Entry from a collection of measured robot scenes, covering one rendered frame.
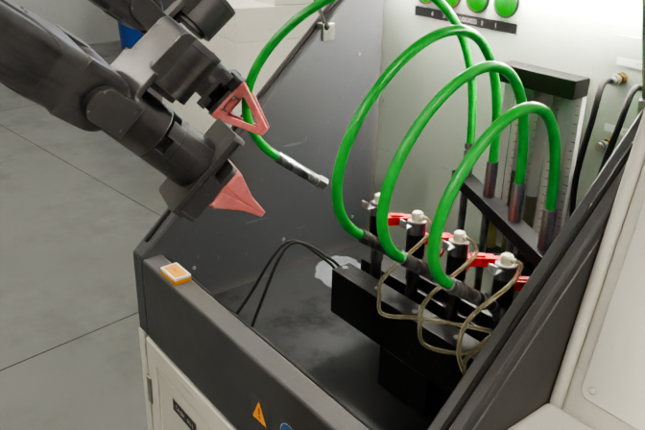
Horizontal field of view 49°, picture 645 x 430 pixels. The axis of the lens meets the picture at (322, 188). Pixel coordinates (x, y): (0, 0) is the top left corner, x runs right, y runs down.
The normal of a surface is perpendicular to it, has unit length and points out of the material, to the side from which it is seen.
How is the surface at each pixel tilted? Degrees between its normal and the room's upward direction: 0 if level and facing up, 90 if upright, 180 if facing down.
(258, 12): 90
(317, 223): 90
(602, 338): 76
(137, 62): 52
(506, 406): 90
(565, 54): 90
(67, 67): 106
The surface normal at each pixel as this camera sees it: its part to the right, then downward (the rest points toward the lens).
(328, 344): 0.02, -0.92
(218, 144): -0.64, -0.53
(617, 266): -0.76, 0.00
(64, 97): 0.65, 0.57
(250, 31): 0.51, 0.34
